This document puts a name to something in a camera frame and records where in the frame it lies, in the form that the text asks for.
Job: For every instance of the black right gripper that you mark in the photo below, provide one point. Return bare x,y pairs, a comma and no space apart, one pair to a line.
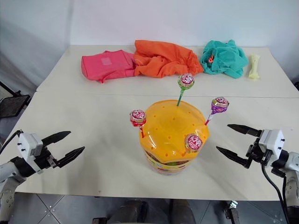
257,151

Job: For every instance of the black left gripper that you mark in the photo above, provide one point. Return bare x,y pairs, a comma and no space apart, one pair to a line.
46,159

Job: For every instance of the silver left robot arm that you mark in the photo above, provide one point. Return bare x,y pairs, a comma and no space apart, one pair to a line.
9,177

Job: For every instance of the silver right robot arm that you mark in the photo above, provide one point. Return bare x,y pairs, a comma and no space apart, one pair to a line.
292,168

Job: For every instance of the purple-wrapped lollipop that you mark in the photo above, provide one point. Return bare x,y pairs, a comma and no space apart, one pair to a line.
220,105

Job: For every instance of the orange-stick lollipop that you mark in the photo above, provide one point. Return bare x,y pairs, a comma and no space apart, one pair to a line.
193,142

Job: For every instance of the yellow-lidded lollipop holder jar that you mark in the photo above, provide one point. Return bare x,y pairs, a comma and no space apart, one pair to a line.
172,130

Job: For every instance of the red-stick lollipop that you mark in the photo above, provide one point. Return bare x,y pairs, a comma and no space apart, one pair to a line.
137,117

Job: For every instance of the green-stick lollipop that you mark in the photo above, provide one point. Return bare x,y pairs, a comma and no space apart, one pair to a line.
186,80

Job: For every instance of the black chair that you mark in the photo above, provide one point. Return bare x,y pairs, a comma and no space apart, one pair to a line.
12,105

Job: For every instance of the pale yellow rolled cloth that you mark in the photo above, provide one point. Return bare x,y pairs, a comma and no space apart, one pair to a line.
254,66

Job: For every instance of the small black flat base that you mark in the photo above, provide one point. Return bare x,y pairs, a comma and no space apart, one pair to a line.
100,220

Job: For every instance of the teal crumpled cloth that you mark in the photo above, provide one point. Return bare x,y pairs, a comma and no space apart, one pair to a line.
224,59

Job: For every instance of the pink fabric bag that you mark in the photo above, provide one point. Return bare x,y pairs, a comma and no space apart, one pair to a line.
106,65

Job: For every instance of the orange crumpled cloth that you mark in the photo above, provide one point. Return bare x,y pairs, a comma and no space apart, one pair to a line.
163,58

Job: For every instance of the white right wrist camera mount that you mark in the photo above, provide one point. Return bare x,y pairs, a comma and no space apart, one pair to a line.
272,142

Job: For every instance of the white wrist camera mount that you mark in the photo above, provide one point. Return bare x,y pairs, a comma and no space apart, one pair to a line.
29,145
272,142

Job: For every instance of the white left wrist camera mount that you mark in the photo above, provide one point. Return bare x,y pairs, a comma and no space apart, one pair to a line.
29,145

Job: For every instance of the black metal table bracket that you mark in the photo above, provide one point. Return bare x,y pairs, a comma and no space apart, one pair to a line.
232,212

